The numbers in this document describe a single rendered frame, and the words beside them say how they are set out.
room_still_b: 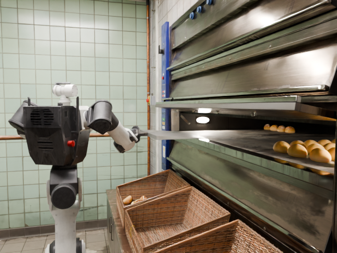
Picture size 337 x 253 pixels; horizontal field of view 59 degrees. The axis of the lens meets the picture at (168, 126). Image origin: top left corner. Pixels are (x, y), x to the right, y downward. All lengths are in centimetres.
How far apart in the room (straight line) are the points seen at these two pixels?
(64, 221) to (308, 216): 117
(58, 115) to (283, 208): 104
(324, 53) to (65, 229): 142
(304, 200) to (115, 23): 287
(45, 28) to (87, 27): 43
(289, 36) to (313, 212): 65
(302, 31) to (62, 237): 145
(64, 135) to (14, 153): 209
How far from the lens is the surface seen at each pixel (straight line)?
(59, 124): 147
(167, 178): 265
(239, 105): 123
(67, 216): 173
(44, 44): 352
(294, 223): 124
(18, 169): 358
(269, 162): 134
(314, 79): 111
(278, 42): 132
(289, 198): 129
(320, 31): 114
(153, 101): 318
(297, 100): 97
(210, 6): 200
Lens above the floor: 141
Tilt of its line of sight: 4 degrees down
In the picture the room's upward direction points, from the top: straight up
